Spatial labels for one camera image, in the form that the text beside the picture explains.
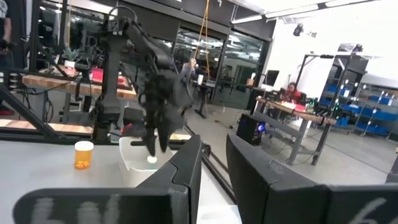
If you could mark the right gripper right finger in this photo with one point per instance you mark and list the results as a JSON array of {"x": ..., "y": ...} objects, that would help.
[{"x": 280, "y": 199}]

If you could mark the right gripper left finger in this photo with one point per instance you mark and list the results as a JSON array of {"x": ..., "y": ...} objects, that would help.
[{"x": 155, "y": 202}]

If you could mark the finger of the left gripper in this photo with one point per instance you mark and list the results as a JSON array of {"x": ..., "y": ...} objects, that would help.
[
  {"x": 150, "y": 140},
  {"x": 164, "y": 138}
]

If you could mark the white capped pill bottle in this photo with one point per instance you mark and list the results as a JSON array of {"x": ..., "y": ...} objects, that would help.
[{"x": 151, "y": 159}]

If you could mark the amber pill bottle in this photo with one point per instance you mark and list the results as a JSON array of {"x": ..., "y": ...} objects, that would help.
[{"x": 83, "y": 155}]

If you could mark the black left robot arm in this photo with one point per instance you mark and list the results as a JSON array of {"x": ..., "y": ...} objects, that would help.
[{"x": 112, "y": 77}]

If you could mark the white opaque plastic bin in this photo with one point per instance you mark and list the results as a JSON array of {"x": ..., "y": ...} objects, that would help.
[{"x": 133, "y": 155}]

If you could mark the person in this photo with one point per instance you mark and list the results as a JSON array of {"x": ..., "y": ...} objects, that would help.
[
  {"x": 188, "y": 68},
  {"x": 3, "y": 28},
  {"x": 293, "y": 93}
]

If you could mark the black computer tower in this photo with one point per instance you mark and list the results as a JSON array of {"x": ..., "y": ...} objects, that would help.
[{"x": 248, "y": 129}]

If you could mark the small potted succulent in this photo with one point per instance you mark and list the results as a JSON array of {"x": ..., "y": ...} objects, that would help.
[{"x": 71, "y": 57}]

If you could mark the black monitor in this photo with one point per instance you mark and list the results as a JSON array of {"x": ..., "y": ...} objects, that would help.
[{"x": 271, "y": 77}]

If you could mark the shelving with blue bins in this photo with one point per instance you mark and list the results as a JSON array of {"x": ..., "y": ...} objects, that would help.
[{"x": 367, "y": 109}]

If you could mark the ceiling light strip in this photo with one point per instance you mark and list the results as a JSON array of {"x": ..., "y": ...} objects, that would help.
[{"x": 280, "y": 14}]

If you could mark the black ceiling spotlight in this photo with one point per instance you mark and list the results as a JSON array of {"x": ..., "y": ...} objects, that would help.
[{"x": 298, "y": 30}]

